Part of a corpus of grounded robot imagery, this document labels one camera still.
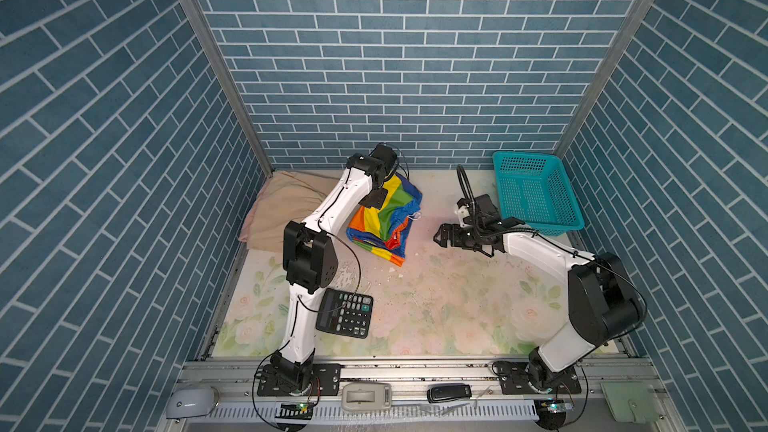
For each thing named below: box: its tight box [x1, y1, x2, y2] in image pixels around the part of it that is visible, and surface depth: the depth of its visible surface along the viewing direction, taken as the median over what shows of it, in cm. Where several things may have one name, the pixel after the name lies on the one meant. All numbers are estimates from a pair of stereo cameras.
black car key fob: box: [426, 383, 472, 403], surface depth 71 cm
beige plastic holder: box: [342, 382, 392, 411], surface depth 70 cm
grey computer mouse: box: [166, 386, 220, 418], surface depth 68 cm
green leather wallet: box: [600, 382, 658, 424], surface depth 72 cm
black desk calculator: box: [316, 287, 374, 339], surface depth 84 cm
